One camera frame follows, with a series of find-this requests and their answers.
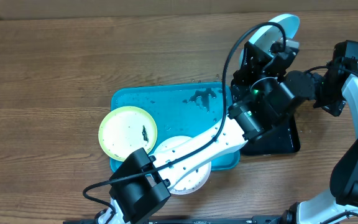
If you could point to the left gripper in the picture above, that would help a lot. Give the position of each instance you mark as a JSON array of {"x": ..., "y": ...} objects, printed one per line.
[{"x": 253, "y": 58}]

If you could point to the light blue plate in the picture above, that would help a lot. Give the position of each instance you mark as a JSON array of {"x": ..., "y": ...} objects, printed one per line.
[{"x": 284, "y": 26}]

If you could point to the white plate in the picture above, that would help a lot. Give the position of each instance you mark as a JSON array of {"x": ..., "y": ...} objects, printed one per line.
[{"x": 193, "y": 181}]

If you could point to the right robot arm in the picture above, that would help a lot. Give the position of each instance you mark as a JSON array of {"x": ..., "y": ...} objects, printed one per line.
[{"x": 340, "y": 200}]

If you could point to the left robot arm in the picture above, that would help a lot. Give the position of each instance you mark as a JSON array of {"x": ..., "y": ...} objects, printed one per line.
[{"x": 143, "y": 182}]

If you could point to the black plastic tray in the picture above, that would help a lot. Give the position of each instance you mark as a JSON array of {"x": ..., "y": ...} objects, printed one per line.
[{"x": 278, "y": 140}]

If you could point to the teal plastic tray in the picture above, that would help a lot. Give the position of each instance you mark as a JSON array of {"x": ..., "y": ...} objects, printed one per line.
[{"x": 178, "y": 110}]

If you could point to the yellow plate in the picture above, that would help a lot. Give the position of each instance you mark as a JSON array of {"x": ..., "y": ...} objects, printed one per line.
[{"x": 125, "y": 130}]

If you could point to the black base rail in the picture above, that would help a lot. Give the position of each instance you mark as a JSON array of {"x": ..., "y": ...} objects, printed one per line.
[{"x": 259, "y": 219}]

